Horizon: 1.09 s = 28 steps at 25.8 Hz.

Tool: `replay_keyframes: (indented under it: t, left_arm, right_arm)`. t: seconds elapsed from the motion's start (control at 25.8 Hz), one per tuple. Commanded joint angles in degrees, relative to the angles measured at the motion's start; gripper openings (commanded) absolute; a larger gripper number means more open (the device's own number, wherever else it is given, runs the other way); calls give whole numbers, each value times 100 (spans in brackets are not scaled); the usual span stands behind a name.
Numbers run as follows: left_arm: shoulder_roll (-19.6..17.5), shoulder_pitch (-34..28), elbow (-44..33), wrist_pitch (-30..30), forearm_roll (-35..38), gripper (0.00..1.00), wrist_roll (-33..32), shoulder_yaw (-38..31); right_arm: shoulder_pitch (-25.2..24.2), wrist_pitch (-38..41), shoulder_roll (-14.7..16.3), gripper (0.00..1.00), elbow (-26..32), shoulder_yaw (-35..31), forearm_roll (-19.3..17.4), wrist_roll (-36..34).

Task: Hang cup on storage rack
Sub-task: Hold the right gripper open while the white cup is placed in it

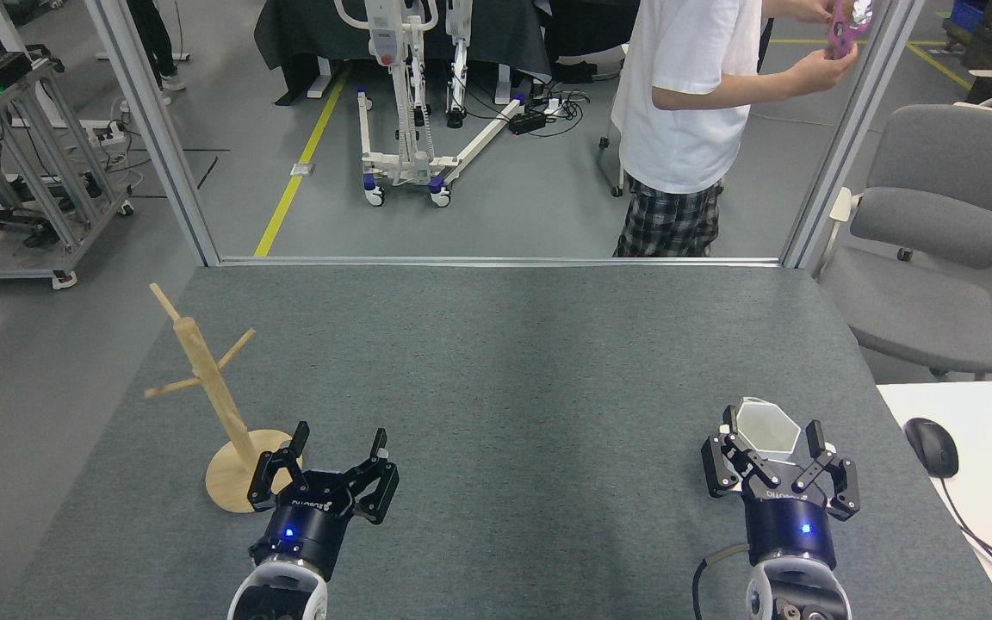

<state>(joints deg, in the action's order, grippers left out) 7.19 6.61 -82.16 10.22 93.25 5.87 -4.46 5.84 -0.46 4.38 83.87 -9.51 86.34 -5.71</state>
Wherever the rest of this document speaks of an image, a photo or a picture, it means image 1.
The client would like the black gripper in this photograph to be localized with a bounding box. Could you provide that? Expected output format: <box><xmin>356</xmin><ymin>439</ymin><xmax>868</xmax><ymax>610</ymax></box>
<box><xmin>701</xmin><ymin>405</ymin><xmax>860</xmax><ymax>569</ymax></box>
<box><xmin>246</xmin><ymin>421</ymin><xmax>400</xmax><ymax>580</ymax></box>

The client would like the white hexagonal cup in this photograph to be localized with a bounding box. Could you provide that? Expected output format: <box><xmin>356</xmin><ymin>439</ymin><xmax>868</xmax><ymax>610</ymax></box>
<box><xmin>735</xmin><ymin>397</ymin><xmax>802</xmax><ymax>456</ymax></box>

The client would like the pink snack packet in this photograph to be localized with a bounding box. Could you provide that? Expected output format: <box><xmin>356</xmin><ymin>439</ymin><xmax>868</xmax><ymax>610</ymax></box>
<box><xmin>823</xmin><ymin>0</ymin><xmax>876</xmax><ymax>61</ymax></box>

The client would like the wooden cup rack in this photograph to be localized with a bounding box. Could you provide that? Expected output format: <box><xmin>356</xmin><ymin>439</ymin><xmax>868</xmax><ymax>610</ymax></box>
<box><xmin>144</xmin><ymin>282</ymin><xmax>303</xmax><ymax>515</ymax></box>

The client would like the person's hand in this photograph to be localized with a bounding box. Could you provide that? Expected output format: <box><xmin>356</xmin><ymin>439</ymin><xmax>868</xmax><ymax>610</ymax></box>
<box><xmin>784</xmin><ymin>0</ymin><xmax>837</xmax><ymax>25</ymax></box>
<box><xmin>806</xmin><ymin>43</ymin><xmax>859</xmax><ymax>91</ymax></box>

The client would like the black computer mouse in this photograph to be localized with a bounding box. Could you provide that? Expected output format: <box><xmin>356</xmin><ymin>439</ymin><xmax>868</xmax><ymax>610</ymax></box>
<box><xmin>903</xmin><ymin>418</ymin><xmax>959</xmax><ymax>480</ymax></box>

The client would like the white desk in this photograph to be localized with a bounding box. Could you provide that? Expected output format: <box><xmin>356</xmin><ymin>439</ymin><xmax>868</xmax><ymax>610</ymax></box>
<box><xmin>877</xmin><ymin>380</ymin><xmax>992</xmax><ymax>620</ymax></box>

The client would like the white mesh office chair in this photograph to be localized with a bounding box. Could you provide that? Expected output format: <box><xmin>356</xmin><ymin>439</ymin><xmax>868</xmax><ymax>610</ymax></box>
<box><xmin>597</xmin><ymin>43</ymin><xmax>635</xmax><ymax>199</ymax></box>

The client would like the white power strip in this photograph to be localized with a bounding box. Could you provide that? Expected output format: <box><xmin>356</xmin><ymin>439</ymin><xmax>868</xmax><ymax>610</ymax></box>
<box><xmin>83</xmin><ymin>121</ymin><xmax>131</xmax><ymax>154</ymax></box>

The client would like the dark cloth covered table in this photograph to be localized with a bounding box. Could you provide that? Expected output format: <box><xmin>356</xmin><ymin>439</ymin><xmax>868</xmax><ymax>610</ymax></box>
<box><xmin>253</xmin><ymin>0</ymin><xmax>635</xmax><ymax>106</ymax></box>

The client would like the background person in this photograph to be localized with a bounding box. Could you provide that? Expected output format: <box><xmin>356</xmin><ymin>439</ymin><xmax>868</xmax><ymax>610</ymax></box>
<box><xmin>126</xmin><ymin>0</ymin><xmax>187</xmax><ymax>92</ymax></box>

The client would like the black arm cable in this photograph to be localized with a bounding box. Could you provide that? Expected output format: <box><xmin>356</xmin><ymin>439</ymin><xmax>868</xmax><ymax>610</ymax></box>
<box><xmin>692</xmin><ymin>542</ymin><xmax>751</xmax><ymax>620</ymax></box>

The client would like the black mouse cable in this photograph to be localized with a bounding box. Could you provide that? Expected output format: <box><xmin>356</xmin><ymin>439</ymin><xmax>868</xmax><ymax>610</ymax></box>
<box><xmin>935</xmin><ymin>476</ymin><xmax>992</xmax><ymax>608</ymax></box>

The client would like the silver frame post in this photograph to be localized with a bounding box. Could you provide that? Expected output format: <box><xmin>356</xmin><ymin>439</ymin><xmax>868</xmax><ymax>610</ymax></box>
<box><xmin>83</xmin><ymin>0</ymin><xmax>221</xmax><ymax>266</ymax></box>
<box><xmin>780</xmin><ymin>0</ymin><xmax>927</xmax><ymax>270</ymax></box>

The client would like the aluminium frame equipment cart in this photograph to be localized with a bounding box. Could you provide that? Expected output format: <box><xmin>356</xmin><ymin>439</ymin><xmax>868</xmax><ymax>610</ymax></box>
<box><xmin>0</xmin><ymin>34</ymin><xmax>135</xmax><ymax>289</ymax></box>

